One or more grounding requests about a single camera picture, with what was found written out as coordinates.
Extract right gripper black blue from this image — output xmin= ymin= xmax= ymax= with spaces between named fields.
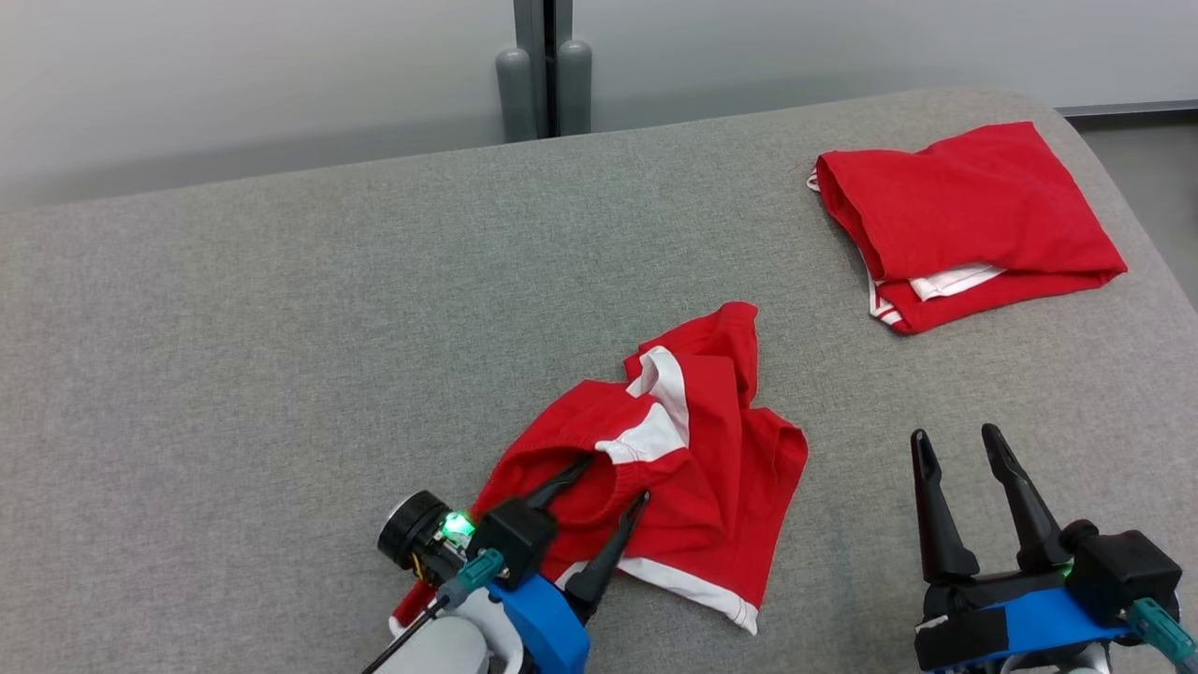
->
xmin=910 ymin=423 xmax=1136 ymax=674

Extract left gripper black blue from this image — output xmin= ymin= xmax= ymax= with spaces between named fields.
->
xmin=377 ymin=454 xmax=652 ymax=674

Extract red shorts with white trim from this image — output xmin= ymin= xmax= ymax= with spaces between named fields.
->
xmin=391 ymin=301 xmax=810 ymax=637

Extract red white basketball jersey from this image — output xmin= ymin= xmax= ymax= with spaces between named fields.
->
xmin=808 ymin=122 xmax=1130 ymax=336

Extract teal connector left camera cable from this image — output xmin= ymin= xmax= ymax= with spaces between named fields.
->
xmin=360 ymin=549 xmax=507 ymax=674

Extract teal connector camera cable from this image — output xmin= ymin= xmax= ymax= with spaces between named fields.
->
xmin=1126 ymin=599 xmax=1198 ymax=669
xmin=360 ymin=549 xmax=507 ymax=674

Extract teal connector right camera cable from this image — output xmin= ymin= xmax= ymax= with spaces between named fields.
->
xmin=1126 ymin=599 xmax=1198 ymax=669

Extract grey partition post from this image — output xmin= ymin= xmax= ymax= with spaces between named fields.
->
xmin=494 ymin=0 xmax=594 ymax=144

